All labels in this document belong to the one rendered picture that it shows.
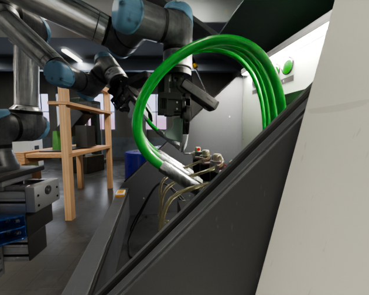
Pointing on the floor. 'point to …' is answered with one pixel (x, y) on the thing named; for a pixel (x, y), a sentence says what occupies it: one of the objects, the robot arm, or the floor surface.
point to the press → (89, 160)
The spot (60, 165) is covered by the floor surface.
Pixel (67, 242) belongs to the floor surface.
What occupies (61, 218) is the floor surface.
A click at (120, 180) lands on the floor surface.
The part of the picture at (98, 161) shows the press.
